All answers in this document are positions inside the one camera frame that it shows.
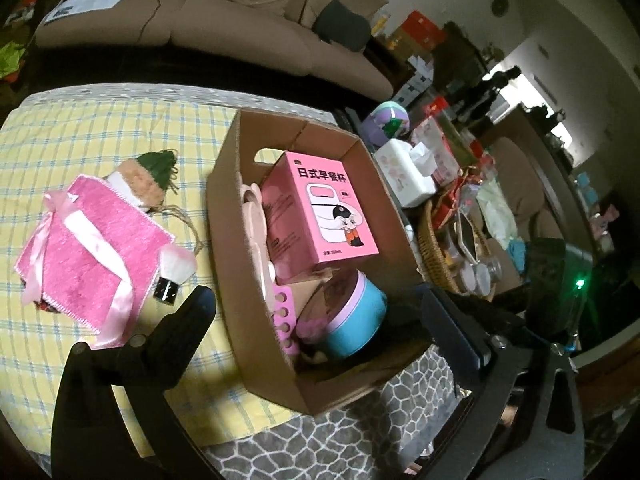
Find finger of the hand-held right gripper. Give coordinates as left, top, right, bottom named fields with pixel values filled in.
left=475, top=304, right=532, bottom=346

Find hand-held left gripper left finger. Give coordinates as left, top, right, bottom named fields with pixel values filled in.
left=50, top=285, right=217, bottom=480

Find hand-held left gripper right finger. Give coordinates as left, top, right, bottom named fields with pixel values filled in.
left=420, top=287, right=587, bottom=480

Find brown cardboard box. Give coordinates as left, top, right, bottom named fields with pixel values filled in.
left=206, top=108, right=437, bottom=417

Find pink foam toe separator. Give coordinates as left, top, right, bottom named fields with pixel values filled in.
left=272, top=284, right=302, bottom=357

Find round tin with purple lid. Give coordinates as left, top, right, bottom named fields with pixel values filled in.
left=295, top=268, right=390, bottom=361

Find pink plush toy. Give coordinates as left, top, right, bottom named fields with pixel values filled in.
left=238, top=182, right=277, bottom=287

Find wicker basket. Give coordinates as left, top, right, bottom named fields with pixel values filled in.
left=417, top=194, right=502, bottom=297

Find brown armchair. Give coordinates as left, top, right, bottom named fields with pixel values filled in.
left=492, top=134, right=567, bottom=242

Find pink towel with ribbon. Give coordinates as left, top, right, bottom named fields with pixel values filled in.
left=14, top=175, right=176, bottom=349

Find dark patterned pouch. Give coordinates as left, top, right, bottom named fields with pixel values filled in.
left=30, top=294, right=67, bottom=314

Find knitted doll with green hat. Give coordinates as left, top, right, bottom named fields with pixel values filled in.
left=107, top=148, right=206, bottom=261

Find white tissue box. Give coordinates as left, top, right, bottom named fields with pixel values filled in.
left=373, top=138, right=437, bottom=209

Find pink printed carton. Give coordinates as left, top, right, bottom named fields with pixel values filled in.
left=261, top=150, right=380, bottom=284

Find red and white package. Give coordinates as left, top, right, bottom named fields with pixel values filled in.
left=410, top=114, right=462, bottom=187

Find yellow checkered tablecloth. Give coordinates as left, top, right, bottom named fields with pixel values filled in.
left=0, top=93, right=312, bottom=461

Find purple round toy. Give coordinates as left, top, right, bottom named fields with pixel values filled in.
left=360, top=101, right=412, bottom=144

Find white cartons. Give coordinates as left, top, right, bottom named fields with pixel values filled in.
left=394, top=54, right=434, bottom=107

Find red and orange boxes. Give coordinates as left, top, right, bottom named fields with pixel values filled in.
left=387, top=9, right=447, bottom=57

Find brown fabric sofa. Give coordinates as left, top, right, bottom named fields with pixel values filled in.
left=33, top=0, right=397, bottom=102

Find green bag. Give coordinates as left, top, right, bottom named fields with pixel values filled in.
left=0, top=41, right=27, bottom=82

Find dark grey cushion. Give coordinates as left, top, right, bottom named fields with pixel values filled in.
left=313, top=0, right=372, bottom=53

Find white paper sheet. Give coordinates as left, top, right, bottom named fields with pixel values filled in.
left=43, top=0, right=129, bottom=26

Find makeup brush with black handle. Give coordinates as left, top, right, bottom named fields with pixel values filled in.
left=151, top=245, right=199, bottom=306

